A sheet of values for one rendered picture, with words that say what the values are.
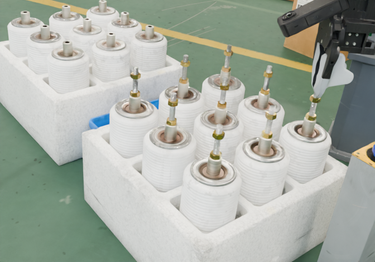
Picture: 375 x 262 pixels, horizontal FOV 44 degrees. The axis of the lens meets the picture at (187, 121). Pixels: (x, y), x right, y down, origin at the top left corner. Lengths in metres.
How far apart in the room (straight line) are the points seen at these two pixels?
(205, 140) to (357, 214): 0.30
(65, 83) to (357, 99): 0.72
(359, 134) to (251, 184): 0.54
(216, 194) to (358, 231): 0.24
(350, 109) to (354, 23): 0.50
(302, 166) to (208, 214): 0.23
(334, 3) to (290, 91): 0.87
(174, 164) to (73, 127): 0.40
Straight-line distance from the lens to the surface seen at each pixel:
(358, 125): 1.30
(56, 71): 1.13
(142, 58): 1.24
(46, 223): 1.04
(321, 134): 0.92
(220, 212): 0.76
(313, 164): 0.91
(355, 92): 1.26
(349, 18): 0.83
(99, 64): 1.19
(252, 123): 0.95
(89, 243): 0.99
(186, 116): 0.96
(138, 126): 0.89
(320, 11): 0.80
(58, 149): 1.16
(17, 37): 1.33
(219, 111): 0.88
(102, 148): 0.93
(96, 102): 1.15
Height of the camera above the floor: 0.71
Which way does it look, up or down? 31 degrees down
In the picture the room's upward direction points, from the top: 6 degrees clockwise
